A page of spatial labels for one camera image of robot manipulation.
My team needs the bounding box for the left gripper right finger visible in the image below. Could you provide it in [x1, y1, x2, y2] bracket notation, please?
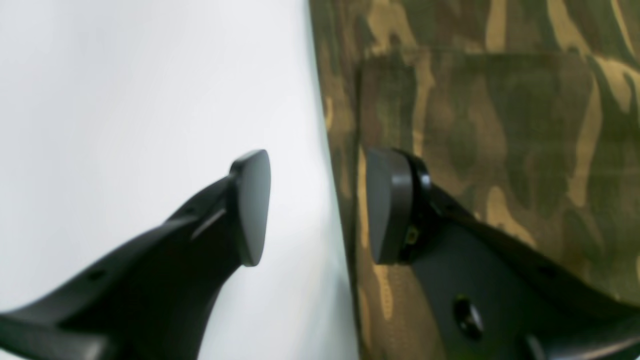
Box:
[365, 148, 640, 360]

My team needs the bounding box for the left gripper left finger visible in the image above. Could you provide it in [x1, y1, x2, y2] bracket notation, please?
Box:
[0, 149, 271, 360]

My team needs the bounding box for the camouflage pattern T-shirt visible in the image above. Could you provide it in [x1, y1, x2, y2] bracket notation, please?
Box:
[309, 0, 640, 360]

